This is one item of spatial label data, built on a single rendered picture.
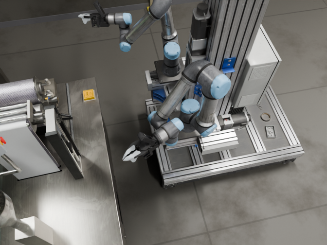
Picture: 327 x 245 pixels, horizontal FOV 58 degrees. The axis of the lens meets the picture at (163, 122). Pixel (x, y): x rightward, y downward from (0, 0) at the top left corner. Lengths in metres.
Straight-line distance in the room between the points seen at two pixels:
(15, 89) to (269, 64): 1.46
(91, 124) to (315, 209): 2.04
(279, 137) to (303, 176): 0.43
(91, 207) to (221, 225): 1.28
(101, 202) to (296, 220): 1.74
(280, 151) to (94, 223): 1.74
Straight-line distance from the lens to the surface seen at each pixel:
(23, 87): 1.76
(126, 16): 2.12
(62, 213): 1.81
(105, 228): 1.74
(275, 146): 2.84
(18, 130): 1.48
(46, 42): 3.95
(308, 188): 3.03
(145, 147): 1.49
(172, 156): 2.61
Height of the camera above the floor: 2.58
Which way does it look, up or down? 59 degrees down
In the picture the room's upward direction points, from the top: 1 degrees clockwise
